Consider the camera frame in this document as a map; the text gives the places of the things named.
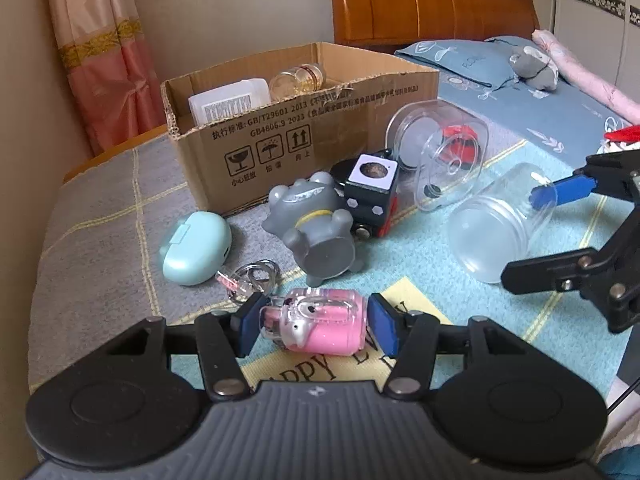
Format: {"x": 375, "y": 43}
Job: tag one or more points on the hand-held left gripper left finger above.
{"x": 247, "y": 327}

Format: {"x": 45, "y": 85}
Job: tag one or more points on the metal keyring with clear clasp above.
{"x": 260, "y": 272}

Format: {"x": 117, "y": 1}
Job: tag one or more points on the round clear plastic jar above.
{"x": 495, "y": 240}

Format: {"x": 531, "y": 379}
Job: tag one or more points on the blue floral bedsheet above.
{"x": 550, "y": 115}

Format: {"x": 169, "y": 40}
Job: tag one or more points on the plaid printed blanket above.
{"x": 100, "y": 240}

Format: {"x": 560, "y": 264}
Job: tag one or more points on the blue pillow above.
{"x": 465, "y": 60}

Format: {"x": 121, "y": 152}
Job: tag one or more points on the rolled pink blanket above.
{"x": 590, "y": 80}

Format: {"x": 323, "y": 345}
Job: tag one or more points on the white plastic container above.
{"x": 225, "y": 100}

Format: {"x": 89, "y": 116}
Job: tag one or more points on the cardboard box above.
{"x": 280, "y": 135}

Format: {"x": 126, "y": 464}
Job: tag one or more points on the pink curtain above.
{"x": 100, "y": 60}

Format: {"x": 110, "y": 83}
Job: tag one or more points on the clear jar with gold contents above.
{"x": 300, "y": 80}

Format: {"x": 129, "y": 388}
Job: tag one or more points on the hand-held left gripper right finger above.
{"x": 382, "y": 327}

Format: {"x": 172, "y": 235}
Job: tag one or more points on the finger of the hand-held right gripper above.
{"x": 550, "y": 270}
{"x": 547, "y": 197}

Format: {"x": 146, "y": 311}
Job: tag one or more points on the black and red cube toy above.
{"x": 367, "y": 200}

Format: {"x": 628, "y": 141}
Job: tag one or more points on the clear jar with red lid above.
{"x": 450, "y": 160}

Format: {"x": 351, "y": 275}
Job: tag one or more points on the grey plush toy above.
{"x": 535, "y": 67}

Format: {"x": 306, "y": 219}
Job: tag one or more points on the red and white cloth item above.
{"x": 625, "y": 134}

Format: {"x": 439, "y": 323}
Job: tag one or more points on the mint green earbud case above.
{"x": 195, "y": 250}

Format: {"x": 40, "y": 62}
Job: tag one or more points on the wooden headboard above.
{"x": 425, "y": 0}

